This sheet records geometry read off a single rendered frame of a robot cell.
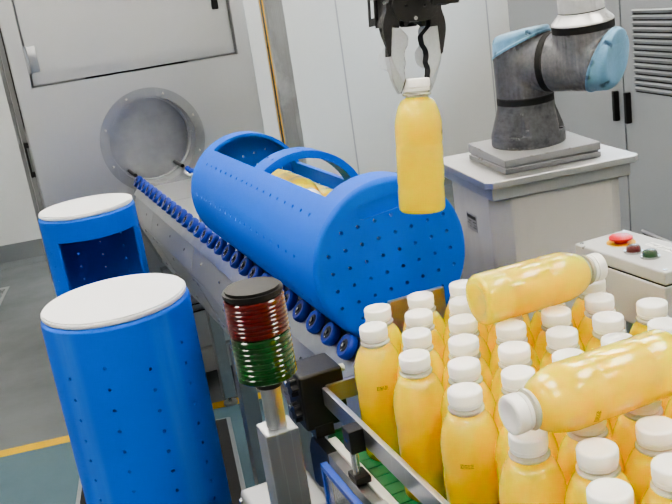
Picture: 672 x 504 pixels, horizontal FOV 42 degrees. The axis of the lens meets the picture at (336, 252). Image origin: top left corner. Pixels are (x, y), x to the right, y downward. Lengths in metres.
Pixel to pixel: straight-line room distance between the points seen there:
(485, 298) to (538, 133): 0.72
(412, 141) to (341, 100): 5.37
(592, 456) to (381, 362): 0.41
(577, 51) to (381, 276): 0.57
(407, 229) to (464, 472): 0.57
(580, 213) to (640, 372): 0.92
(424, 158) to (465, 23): 5.63
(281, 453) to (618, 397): 0.35
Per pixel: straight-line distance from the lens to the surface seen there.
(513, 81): 1.79
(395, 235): 1.46
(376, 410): 1.21
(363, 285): 1.45
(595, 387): 0.87
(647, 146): 3.53
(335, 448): 1.31
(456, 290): 1.30
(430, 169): 1.26
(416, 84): 1.26
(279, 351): 0.89
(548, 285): 1.17
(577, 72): 1.72
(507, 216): 1.73
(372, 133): 6.70
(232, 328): 0.89
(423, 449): 1.11
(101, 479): 1.76
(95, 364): 1.64
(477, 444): 0.99
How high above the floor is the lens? 1.53
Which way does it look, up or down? 16 degrees down
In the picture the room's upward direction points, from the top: 9 degrees counter-clockwise
